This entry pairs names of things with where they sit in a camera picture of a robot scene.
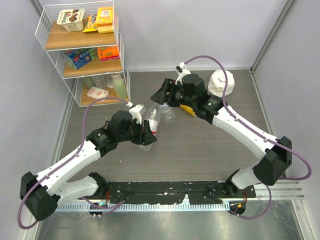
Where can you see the green drink bottle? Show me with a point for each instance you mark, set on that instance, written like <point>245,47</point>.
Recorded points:
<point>119,86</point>

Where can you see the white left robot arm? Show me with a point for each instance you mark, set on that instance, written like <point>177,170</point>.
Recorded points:
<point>43,192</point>

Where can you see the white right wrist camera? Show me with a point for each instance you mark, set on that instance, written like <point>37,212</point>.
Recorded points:
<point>182,71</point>

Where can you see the yellow snack bag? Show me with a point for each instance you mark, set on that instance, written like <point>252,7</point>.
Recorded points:
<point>90,24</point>

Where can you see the white slotted cable duct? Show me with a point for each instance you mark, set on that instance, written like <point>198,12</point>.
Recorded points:
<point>185,206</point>

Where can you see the white yogurt tub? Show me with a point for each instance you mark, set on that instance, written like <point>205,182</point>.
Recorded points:
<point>71,19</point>

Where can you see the yellow juice bottle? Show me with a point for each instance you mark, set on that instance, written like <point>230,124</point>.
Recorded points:
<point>188,110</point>

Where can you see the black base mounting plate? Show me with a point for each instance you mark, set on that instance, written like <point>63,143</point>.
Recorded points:
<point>174,192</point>

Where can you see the blue green box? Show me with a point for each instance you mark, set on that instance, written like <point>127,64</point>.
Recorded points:
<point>77,58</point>

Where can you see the white wire shelf rack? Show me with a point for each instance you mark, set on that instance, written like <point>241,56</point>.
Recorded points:
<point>85,45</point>

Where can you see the orange snack box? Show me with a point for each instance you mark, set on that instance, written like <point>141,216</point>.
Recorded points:
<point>108,53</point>

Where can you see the yellow orange cracker box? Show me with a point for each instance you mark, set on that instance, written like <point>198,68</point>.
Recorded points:
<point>105,20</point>

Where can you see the white pink tissue pack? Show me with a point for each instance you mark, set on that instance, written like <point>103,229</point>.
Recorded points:
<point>98,93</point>

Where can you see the clear bottle blue white label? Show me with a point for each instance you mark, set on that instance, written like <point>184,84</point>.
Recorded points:
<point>167,114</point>

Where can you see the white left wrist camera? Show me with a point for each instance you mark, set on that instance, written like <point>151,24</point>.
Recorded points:
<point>136,111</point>

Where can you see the clear bottle red label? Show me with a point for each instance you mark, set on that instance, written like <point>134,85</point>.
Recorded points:
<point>153,115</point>

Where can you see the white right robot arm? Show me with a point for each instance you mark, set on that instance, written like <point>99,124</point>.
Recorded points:
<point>273,153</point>

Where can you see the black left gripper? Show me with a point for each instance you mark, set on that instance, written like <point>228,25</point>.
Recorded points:
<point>144,138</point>

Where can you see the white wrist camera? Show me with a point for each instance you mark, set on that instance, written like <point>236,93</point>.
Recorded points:
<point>182,71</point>
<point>136,111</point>

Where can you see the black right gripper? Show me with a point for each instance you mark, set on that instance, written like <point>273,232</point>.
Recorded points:
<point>168,86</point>

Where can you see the clear bottles on bottom shelf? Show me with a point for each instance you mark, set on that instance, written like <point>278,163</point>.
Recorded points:
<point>99,81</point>

